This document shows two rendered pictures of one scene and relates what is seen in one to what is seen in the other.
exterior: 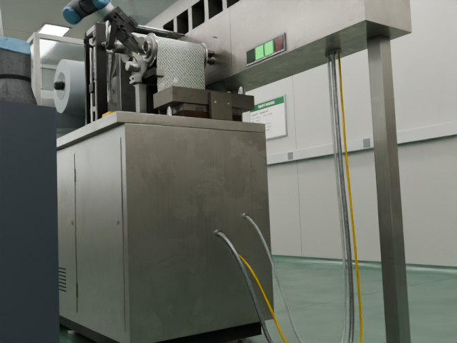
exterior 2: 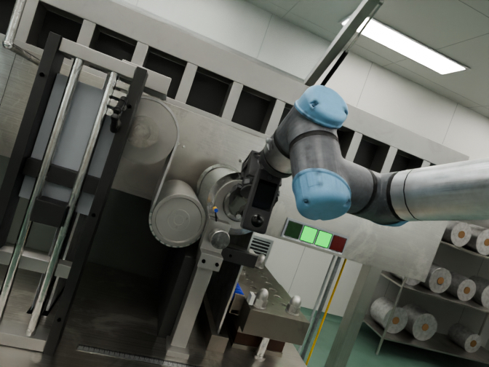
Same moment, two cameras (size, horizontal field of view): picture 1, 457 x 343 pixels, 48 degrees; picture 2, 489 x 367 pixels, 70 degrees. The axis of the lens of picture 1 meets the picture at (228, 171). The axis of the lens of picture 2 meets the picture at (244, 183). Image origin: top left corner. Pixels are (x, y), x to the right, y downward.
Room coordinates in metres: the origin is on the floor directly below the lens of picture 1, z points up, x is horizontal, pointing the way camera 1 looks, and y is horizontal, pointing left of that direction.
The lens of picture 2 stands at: (1.89, 1.08, 1.34)
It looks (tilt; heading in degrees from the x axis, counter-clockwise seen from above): 3 degrees down; 290
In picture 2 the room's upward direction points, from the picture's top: 19 degrees clockwise
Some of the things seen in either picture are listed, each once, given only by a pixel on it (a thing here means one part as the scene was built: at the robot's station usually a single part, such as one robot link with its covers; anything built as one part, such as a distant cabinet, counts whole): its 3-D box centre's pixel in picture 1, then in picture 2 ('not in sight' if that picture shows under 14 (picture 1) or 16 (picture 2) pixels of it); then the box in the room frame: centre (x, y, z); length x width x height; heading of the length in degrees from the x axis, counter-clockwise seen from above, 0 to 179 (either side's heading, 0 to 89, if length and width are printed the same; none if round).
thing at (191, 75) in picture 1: (181, 81); (233, 249); (2.19, 0.19, 1.11); 0.23 x 0.01 x 0.18; 125
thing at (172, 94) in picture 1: (205, 101); (255, 291); (2.11, 0.09, 1.00); 0.40 x 0.16 x 0.06; 125
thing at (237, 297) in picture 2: not in sight; (229, 285); (2.17, 0.17, 1.01); 0.23 x 0.03 x 0.05; 125
